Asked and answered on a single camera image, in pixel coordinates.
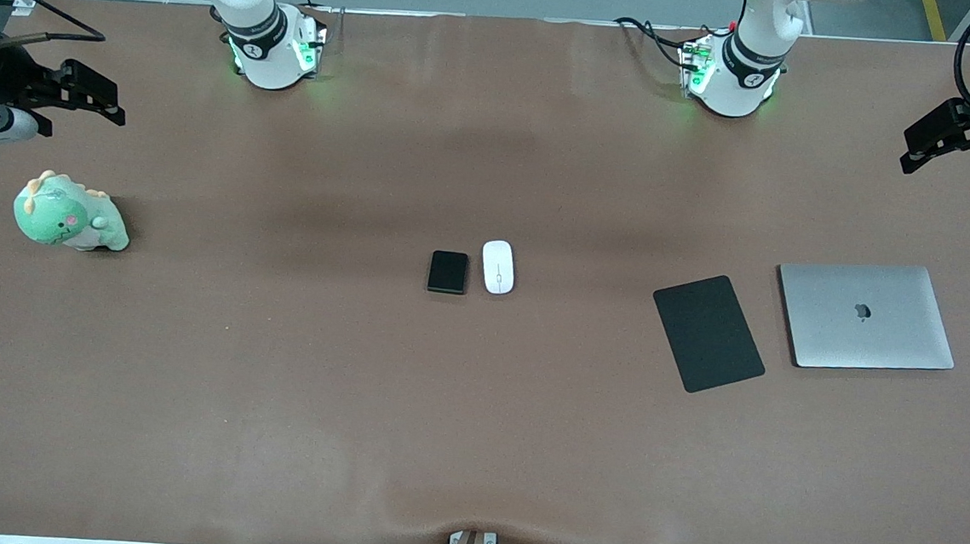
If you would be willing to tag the white computer mouse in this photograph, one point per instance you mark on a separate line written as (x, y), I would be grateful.
(498, 269)

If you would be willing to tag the green dinosaur plush toy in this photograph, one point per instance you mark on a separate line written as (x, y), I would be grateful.
(62, 217)

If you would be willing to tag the silver closed laptop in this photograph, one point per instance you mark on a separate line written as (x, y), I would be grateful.
(865, 333)

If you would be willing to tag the brown table cloth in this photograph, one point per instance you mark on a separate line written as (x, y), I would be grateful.
(273, 377)

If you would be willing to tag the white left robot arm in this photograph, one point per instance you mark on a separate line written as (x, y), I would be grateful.
(742, 68)

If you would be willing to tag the black mouse pad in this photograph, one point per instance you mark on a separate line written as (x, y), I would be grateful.
(707, 334)

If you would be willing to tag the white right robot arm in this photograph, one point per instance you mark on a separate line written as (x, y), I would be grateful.
(262, 43)

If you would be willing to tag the small black phone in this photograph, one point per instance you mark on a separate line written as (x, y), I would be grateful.
(448, 272)

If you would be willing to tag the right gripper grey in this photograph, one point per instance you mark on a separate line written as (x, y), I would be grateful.
(1, 73)

